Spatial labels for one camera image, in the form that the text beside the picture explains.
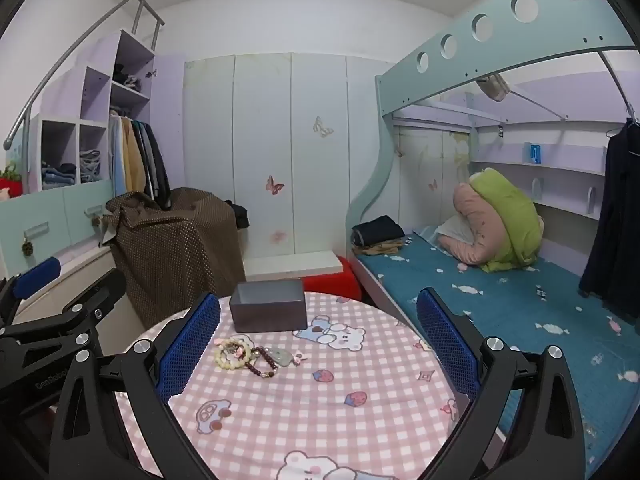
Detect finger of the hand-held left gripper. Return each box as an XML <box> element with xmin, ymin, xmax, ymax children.
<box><xmin>0</xmin><ymin>257</ymin><xmax>62</xmax><ymax>329</ymax></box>
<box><xmin>0</xmin><ymin>269</ymin><xmax>127</xmax><ymax>357</ymax></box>

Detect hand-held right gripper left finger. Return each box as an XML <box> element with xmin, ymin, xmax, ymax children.
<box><xmin>49</xmin><ymin>292</ymin><xmax>221</xmax><ymax>480</ymax></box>

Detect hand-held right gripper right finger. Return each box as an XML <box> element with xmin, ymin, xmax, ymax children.
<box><xmin>416</xmin><ymin>287</ymin><xmax>586</xmax><ymax>480</ymax></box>

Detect yellow-green bead bracelet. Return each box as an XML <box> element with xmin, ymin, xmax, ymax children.
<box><xmin>214</xmin><ymin>342</ymin><xmax>253</xmax><ymax>370</ymax></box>

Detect dark red bead bracelet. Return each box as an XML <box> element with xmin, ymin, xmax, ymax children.
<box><xmin>249</xmin><ymin>347</ymin><xmax>279</xmax><ymax>380</ymax></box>

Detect grey metal box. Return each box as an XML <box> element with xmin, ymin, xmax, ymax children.
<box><xmin>229</xmin><ymin>279</ymin><xmax>307</xmax><ymax>334</ymax></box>

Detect blue printed bed sheet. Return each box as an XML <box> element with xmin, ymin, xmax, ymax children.
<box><xmin>350</xmin><ymin>226</ymin><xmax>640</xmax><ymax>467</ymax></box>

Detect brown dotted cloth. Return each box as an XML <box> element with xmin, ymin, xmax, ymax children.
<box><xmin>102</xmin><ymin>187</ymin><xmax>247</xmax><ymax>329</ymax></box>

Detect red plush toy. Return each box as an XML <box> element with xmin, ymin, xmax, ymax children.
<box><xmin>0</xmin><ymin>162</ymin><xmax>24</xmax><ymax>200</ymax></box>

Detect folded blue jeans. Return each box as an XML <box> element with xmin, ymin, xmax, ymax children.
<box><xmin>41</xmin><ymin>160</ymin><xmax>77</xmax><ymax>190</ymax></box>
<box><xmin>78</xmin><ymin>148</ymin><xmax>102</xmax><ymax>184</ymax></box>

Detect white pillow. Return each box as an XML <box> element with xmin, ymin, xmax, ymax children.
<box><xmin>433</xmin><ymin>215</ymin><xmax>474</xmax><ymax>251</ymax></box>

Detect folded tan clothes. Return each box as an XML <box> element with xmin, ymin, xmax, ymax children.
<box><xmin>352</xmin><ymin>240</ymin><xmax>405</xmax><ymax>256</ymax></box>

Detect red stool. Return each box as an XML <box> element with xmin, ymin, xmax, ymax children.
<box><xmin>302</xmin><ymin>255</ymin><xmax>365</xmax><ymax>304</ymax></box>

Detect white board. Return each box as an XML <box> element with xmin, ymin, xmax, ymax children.
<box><xmin>243</xmin><ymin>250</ymin><xmax>341</xmax><ymax>282</ymax></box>

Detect folded dark clothes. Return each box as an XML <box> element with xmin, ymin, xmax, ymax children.
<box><xmin>351</xmin><ymin>215</ymin><xmax>406</xmax><ymax>249</ymax></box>

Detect green quilt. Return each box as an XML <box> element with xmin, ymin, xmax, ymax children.
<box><xmin>469</xmin><ymin>168</ymin><xmax>545</xmax><ymax>274</ymax></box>

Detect pink checked tablecloth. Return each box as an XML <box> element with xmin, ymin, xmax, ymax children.
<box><xmin>115</xmin><ymin>290</ymin><xmax>474</xmax><ymax>480</ymax></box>

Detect row of hanging clothes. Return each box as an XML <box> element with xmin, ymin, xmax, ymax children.
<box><xmin>108</xmin><ymin>109</ymin><xmax>172</xmax><ymax>212</ymax></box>

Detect purple stair shelf cabinet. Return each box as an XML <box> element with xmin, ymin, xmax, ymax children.
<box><xmin>0</xmin><ymin>29</ymin><xmax>187</xmax><ymax>281</ymax></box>

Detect white wardrobe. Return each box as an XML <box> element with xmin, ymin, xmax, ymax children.
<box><xmin>182</xmin><ymin>52</ymin><xmax>402</xmax><ymax>267</ymax></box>

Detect dark hanging garment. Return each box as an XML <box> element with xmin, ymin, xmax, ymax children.
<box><xmin>578</xmin><ymin>120</ymin><xmax>640</xmax><ymax>322</ymax></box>

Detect grey metal handrail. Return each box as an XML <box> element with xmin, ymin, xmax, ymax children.
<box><xmin>3</xmin><ymin>0</ymin><xmax>165</xmax><ymax>149</ymax></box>

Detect dark clothes pile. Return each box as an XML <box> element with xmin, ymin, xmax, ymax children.
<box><xmin>112</xmin><ymin>62</ymin><xmax>142</xmax><ymax>92</ymax></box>

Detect purple wall shelves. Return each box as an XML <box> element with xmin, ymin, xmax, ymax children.
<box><xmin>469</xmin><ymin>122</ymin><xmax>609</xmax><ymax>222</ymax></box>

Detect teal bunk bed frame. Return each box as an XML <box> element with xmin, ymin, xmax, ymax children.
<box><xmin>347</xmin><ymin>0</ymin><xmax>640</xmax><ymax>321</ymax></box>

